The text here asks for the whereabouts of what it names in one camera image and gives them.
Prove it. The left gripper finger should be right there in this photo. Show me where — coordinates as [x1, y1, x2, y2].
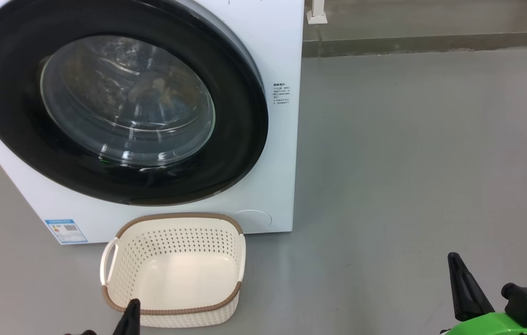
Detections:
[113, 299, 142, 335]

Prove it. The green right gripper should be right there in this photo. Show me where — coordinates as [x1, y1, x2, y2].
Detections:
[439, 252, 527, 335]

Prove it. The blue cartoon print garment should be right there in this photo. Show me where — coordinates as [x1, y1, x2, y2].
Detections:
[126, 70, 199, 131]

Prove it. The black round washing machine door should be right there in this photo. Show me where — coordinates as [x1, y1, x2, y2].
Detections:
[0, 0, 270, 207]

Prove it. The cream perforated laundry basket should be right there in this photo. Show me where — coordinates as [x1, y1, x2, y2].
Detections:
[100, 213, 247, 328]

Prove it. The white front-load washing machine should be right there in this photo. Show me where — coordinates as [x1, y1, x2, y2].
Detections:
[0, 0, 305, 245]

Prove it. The blue energy label sticker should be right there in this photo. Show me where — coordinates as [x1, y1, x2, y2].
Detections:
[44, 219, 88, 244]

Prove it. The round white filter cover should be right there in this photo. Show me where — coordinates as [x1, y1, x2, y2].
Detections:
[231, 209, 273, 234]

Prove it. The perforated steel drum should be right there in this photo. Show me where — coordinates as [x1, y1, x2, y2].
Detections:
[40, 35, 216, 167]

